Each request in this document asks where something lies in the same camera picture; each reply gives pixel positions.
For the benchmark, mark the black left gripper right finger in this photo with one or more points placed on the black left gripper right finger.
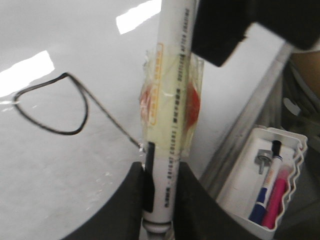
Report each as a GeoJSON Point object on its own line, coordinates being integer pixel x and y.
{"type": "Point", "coordinates": [198, 217]}

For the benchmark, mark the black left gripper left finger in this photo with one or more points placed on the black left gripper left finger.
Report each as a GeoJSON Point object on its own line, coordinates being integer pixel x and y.
{"type": "Point", "coordinates": [120, 217]}

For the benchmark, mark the white black whiteboard marker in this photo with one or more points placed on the white black whiteboard marker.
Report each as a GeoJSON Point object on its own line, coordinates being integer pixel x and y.
{"type": "Point", "coordinates": [163, 107]}

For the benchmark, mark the blue capped whiteboard marker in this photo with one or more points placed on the blue capped whiteboard marker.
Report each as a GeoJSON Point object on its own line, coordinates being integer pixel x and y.
{"type": "Point", "coordinates": [259, 209]}

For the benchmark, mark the white whiteboard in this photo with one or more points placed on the white whiteboard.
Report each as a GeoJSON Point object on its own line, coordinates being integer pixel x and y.
{"type": "Point", "coordinates": [51, 184]}

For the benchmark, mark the white plastic marker tray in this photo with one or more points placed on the white plastic marker tray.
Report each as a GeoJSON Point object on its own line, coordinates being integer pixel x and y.
{"type": "Point", "coordinates": [263, 180]}

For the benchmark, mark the pink highlighter marker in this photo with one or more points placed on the pink highlighter marker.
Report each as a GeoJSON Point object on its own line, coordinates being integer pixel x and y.
{"type": "Point", "coordinates": [275, 201]}

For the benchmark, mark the silver metal bolt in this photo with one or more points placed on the silver metal bolt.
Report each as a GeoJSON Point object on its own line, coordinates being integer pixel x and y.
{"type": "Point", "coordinates": [263, 158]}

